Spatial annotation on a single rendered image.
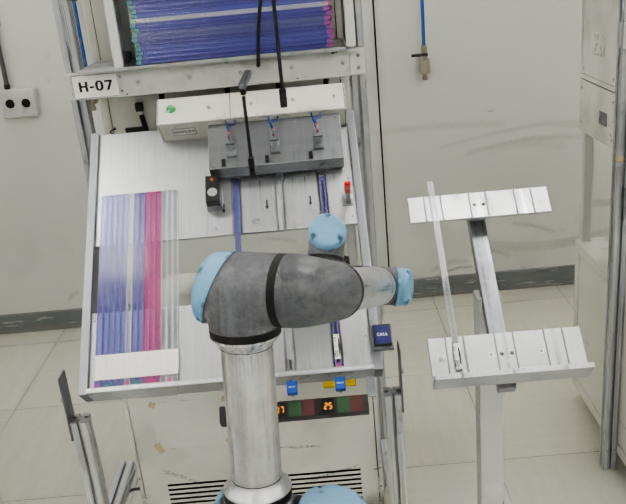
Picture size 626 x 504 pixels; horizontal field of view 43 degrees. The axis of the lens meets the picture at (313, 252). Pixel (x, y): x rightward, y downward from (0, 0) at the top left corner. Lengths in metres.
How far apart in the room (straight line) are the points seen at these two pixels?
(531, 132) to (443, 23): 0.64
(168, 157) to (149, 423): 0.74
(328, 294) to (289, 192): 0.87
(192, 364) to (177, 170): 0.53
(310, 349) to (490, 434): 0.54
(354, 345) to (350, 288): 0.65
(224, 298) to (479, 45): 2.63
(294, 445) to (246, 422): 1.03
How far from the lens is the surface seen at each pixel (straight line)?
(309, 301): 1.19
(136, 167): 2.16
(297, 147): 2.05
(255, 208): 2.04
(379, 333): 1.85
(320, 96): 2.11
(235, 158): 2.05
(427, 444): 2.87
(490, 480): 2.22
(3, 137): 3.90
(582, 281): 2.88
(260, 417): 1.32
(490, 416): 2.11
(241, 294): 1.22
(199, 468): 2.40
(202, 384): 1.88
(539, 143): 3.84
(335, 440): 2.33
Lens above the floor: 1.62
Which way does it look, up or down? 21 degrees down
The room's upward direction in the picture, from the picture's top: 5 degrees counter-clockwise
